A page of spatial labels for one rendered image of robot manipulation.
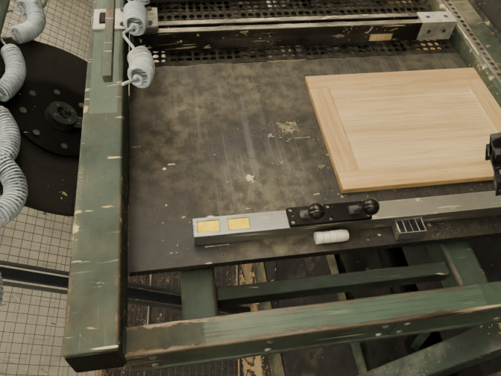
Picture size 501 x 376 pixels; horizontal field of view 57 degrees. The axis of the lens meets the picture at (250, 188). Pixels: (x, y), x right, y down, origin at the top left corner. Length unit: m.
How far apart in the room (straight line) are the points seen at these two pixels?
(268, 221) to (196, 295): 0.23
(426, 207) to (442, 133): 0.30
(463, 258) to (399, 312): 0.30
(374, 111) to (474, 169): 0.32
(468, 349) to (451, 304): 0.52
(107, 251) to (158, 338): 0.20
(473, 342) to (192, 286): 0.88
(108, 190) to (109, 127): 0.20
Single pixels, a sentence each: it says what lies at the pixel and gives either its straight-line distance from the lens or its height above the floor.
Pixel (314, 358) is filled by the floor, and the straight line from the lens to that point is 3.04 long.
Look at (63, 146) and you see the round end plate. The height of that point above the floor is 1.83.
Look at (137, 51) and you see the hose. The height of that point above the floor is 1.86.
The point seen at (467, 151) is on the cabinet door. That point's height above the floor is 1.04.
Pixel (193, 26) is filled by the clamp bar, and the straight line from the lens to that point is 1.57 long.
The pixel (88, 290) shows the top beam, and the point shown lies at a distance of 0.96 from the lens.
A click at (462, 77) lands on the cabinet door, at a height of 0.94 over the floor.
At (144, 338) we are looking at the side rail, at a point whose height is 1.78.
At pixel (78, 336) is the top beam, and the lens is 0.93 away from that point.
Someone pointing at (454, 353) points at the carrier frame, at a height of 0.79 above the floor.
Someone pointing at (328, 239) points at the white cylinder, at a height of 1.42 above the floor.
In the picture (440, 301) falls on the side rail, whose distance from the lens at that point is 1.08.
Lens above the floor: 2.21
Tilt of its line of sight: 35 degrees down
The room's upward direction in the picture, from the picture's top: 71 degrees counter-clockwise
